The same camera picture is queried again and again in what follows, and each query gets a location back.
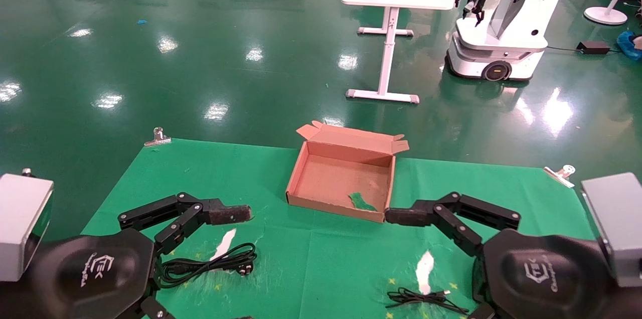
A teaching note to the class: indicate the metal clamp with round knob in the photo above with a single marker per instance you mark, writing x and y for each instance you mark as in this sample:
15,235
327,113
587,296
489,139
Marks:
158,138

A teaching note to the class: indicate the gray right wrist camera box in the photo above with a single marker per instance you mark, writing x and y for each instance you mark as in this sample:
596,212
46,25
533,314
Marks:
619,223

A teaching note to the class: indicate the white wheeled robot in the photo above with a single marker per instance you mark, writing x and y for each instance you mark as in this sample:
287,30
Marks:
511,28

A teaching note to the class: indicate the gray left wrist camera box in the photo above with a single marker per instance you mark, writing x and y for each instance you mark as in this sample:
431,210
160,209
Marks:
20,223

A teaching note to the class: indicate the gray wrist camera box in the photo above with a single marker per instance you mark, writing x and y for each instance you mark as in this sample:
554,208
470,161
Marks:
20,223
619,223

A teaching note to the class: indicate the open brown cardboard box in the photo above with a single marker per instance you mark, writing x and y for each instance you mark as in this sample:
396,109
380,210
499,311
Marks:
341,178

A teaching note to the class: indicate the metal clamp with white knob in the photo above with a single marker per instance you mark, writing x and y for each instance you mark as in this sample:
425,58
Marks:
560,174

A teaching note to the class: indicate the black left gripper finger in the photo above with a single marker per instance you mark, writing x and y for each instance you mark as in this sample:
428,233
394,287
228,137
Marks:
230,213

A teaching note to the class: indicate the blue crumpled cover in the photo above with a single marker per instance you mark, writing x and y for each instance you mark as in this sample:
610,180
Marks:
630,45

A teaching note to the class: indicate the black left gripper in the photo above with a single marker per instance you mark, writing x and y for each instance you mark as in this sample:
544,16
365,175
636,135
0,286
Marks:
95,274

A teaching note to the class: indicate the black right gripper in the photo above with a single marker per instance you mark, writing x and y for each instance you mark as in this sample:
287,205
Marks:
541,279

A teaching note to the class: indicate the green table cloth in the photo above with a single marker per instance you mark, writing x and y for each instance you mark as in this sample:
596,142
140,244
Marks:
311,259

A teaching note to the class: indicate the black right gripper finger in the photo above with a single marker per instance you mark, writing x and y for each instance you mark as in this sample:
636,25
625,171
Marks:
406,214

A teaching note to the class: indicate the black power adapter brick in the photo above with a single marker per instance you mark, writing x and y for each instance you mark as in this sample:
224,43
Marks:
593,47

